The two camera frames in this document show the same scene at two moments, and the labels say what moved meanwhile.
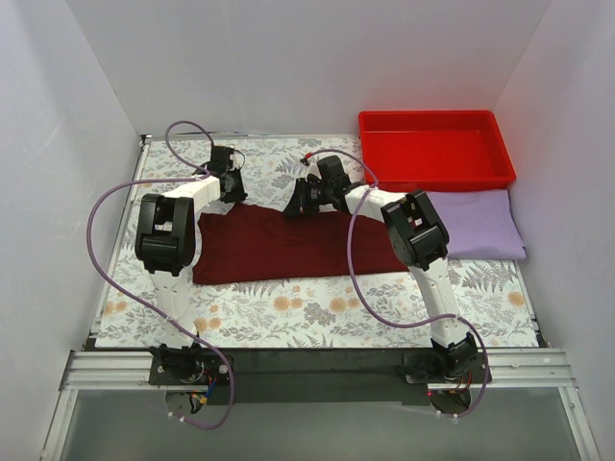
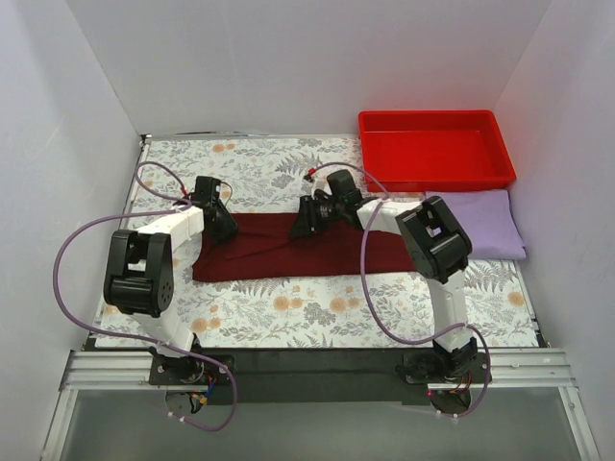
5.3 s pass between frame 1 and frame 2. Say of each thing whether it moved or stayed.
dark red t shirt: stayed
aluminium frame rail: stayed
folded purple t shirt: stayed
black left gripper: moved
